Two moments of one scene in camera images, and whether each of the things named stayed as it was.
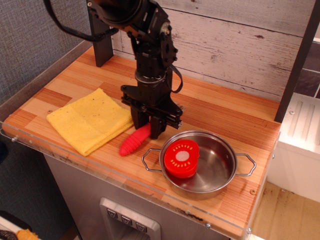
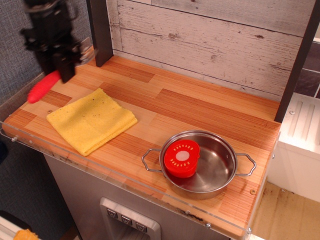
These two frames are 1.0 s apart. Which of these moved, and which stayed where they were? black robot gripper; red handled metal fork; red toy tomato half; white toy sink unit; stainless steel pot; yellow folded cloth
Moved: red handled metal fork; black robot gripper
Stayed: red toy tomato half; stainless steel pot; yellow folded cloth; white toy sink unit
